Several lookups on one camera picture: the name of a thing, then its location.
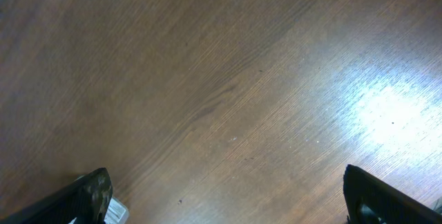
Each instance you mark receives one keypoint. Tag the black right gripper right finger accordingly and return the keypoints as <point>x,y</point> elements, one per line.
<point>370,200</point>

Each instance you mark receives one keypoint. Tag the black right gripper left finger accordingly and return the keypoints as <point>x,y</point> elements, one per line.
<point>86,200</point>

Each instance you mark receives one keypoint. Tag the white label sticker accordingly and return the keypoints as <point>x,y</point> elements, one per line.
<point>113,211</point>

